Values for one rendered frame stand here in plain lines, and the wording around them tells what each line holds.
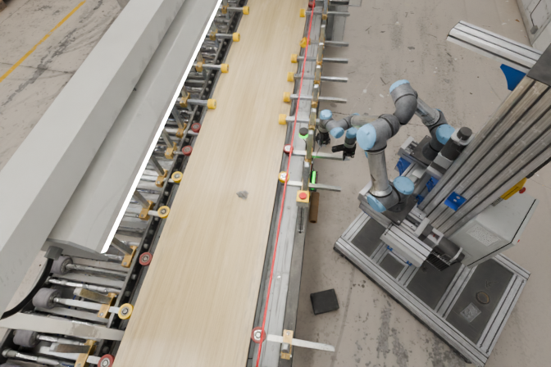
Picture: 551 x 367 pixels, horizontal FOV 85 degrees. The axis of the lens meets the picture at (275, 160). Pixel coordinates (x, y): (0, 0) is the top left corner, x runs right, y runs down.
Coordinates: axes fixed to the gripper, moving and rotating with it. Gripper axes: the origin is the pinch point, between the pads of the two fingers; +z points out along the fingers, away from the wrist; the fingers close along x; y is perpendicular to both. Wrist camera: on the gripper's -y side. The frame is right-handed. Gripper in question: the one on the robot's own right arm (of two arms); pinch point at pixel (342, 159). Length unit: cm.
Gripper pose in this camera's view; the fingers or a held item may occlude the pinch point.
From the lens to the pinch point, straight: 238.0
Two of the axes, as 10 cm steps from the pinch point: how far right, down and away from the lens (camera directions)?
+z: 0.6, 5.5, 8.3
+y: 9.9, 1.0, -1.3
